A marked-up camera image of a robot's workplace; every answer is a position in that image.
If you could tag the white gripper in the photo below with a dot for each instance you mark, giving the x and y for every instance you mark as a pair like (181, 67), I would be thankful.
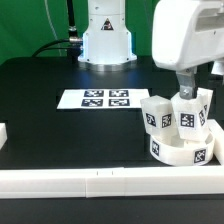
(187, 33)

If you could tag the white round stool seat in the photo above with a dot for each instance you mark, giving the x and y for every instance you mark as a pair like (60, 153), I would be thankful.
(182, 153)

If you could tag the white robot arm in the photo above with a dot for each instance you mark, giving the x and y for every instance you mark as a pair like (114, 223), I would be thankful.
(107, 43)

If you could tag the white marker base sheet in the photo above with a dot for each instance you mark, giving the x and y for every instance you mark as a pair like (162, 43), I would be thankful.
(102, 98)

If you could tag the white front fence bar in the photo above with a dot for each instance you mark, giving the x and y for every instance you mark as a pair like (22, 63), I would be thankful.
(87, 183)

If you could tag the white left fence block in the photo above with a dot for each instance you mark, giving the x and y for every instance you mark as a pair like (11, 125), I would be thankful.
(3, 134)

